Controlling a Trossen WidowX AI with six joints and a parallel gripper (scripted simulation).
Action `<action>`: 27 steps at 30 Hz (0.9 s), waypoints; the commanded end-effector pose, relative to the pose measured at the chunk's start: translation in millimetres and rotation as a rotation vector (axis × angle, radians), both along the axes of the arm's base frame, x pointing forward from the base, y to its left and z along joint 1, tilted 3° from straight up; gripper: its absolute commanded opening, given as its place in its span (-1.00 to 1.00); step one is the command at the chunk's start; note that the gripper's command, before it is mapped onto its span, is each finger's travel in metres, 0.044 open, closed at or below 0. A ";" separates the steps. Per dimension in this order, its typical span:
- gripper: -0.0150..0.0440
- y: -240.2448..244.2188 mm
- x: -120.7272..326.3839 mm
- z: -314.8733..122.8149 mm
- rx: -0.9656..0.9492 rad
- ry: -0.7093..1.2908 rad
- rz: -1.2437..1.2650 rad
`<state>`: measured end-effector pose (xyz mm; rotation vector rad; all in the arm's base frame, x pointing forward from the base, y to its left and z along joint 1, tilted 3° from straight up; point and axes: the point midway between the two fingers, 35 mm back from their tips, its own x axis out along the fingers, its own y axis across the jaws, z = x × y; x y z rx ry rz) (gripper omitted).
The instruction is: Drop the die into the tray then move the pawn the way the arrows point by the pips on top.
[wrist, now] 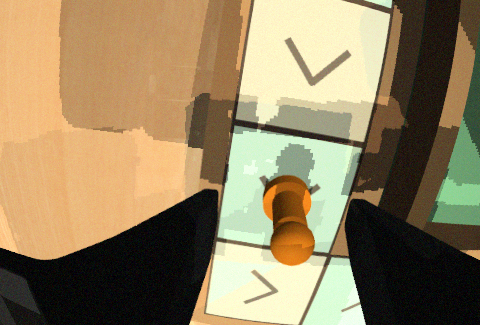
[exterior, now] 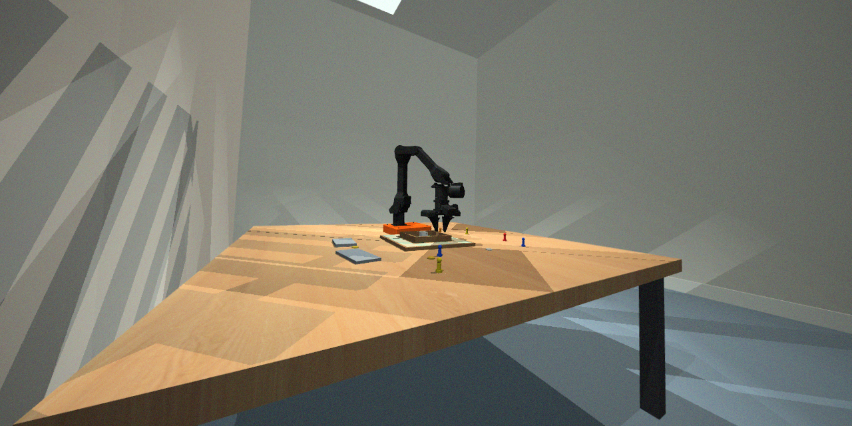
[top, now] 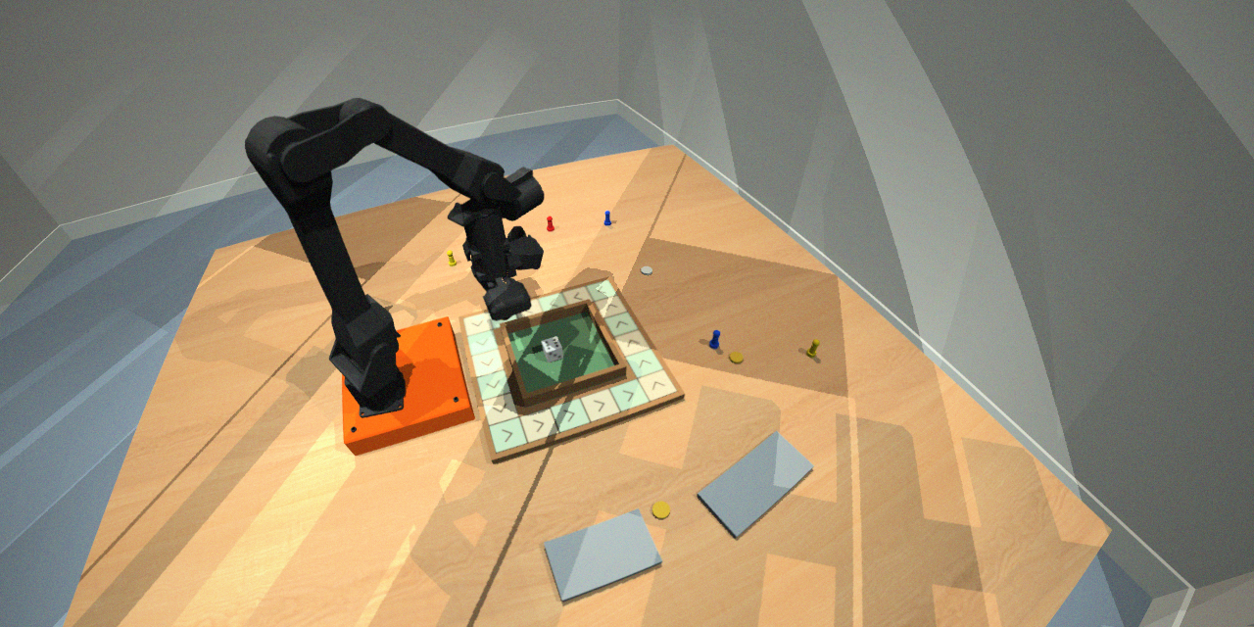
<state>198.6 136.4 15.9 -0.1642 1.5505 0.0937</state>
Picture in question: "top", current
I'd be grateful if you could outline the grey die with black pips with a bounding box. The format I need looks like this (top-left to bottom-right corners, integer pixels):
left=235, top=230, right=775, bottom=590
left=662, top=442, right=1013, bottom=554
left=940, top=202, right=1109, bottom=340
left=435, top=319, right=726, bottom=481
left=542, top=336, right=563, bottom=362

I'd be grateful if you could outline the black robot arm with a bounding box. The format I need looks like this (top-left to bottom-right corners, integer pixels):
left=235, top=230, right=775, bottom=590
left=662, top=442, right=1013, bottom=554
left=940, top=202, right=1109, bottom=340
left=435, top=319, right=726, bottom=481
left=245, top=98, right=545, bottom=418

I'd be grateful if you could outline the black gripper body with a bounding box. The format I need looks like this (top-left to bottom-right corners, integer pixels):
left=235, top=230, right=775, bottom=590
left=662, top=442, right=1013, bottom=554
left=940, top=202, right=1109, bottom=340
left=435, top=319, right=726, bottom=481
left=461, top=234, right=530, bottom=321

